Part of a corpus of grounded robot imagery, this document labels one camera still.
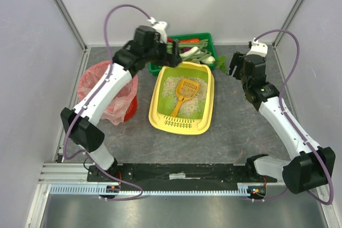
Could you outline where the orange litter scoop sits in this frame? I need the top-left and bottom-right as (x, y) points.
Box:
(170, 78), (200, 117)

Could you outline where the yellow green litter box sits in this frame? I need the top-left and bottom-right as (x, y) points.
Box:
(149, 62), (214, 135)

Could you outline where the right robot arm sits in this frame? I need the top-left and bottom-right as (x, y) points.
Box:
(229, 52), (336, 194)

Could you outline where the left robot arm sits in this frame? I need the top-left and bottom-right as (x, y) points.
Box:
(60, 21), (182, 170)

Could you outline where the cat litter pile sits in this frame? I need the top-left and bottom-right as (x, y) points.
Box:
(158, 76), (208, 119)

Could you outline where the white radish with leaves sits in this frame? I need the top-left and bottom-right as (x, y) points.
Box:
(201, 56), (227, 74)

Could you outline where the purple onion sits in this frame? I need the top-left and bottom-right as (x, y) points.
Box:
(182, 47), (191, 53)

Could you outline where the green plastic crate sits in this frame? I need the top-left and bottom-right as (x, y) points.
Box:
(148, 33), (217, 74)

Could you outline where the white scallion stalk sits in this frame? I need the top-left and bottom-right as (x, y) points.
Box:
(180, 46), (199, 59)

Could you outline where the orange carrot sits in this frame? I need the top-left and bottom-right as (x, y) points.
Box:
(179, 38), (200, 44)

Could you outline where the green long beans bunch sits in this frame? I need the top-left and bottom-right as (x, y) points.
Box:
(179, 40), (212, 64)

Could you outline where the clear plastic bin liner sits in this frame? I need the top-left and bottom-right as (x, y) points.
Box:
(77, 61), (139, 126)

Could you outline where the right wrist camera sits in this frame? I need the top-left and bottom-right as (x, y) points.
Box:
(247, 40), (268, 57)

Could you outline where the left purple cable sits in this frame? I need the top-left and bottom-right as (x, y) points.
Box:
(63, 4), (152, 202)

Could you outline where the purple cable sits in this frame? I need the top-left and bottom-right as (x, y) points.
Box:
(252, 29), (335, 206)
(63, 4), (152, 202)

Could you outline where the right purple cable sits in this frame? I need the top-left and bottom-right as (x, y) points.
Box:
(252, 29), (335, 206)

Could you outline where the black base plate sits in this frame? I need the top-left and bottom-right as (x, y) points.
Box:
(87, 163), (278, 186)

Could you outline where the grey slotted cable duct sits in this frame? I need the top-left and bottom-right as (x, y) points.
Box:
(50, 184), (261, 196)

